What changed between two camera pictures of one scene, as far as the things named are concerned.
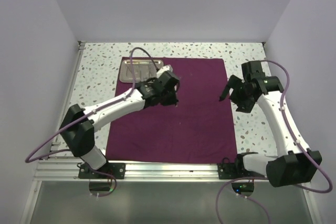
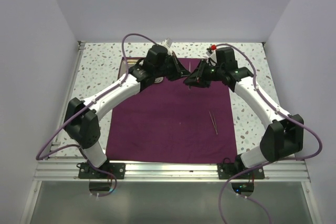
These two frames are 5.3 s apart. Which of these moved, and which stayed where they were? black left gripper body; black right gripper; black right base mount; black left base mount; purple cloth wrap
Moved: black left gripper body; black right gripper
Stayed: black right base mount; black left base mount; purple cloth wrap
